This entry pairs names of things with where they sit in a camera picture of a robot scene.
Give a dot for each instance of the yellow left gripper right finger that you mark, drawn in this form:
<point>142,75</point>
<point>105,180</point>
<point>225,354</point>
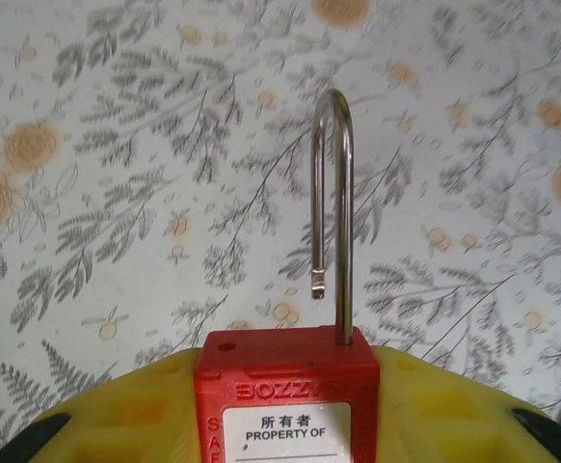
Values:
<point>454,424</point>

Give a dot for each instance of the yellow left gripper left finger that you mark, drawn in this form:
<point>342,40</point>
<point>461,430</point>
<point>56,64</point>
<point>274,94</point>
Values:
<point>116,424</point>

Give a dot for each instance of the red padlock with steel shackle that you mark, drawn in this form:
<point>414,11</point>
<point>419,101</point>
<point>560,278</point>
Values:
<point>285,386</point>

